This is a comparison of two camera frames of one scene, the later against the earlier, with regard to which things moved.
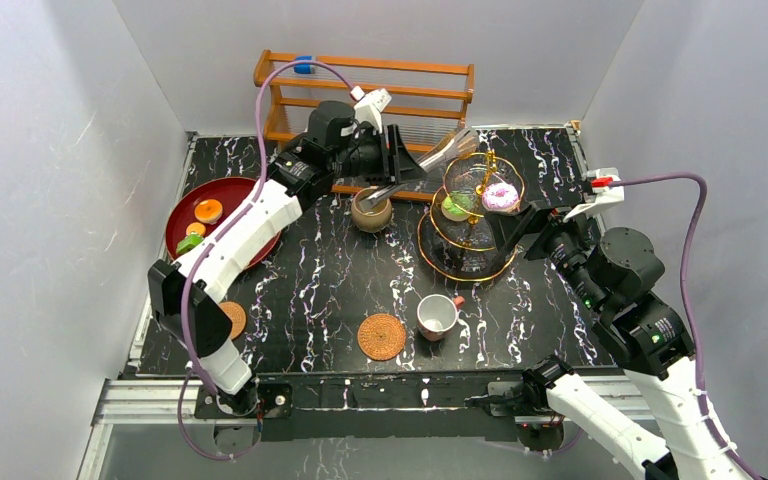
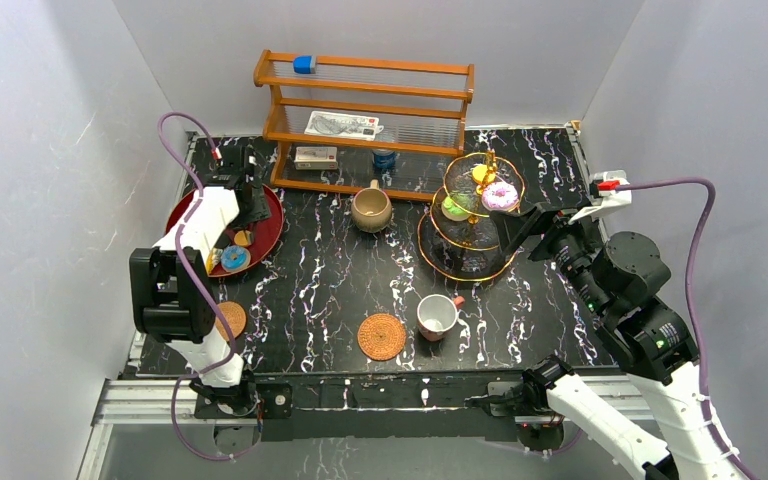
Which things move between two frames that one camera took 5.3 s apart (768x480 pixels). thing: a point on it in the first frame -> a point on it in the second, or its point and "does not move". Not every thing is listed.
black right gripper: x=504 y=228 does not move
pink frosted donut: x=500 y=197 does not move
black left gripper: x=391 y=156 -> x=246 y=196
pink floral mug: x=436 y=315 does not move
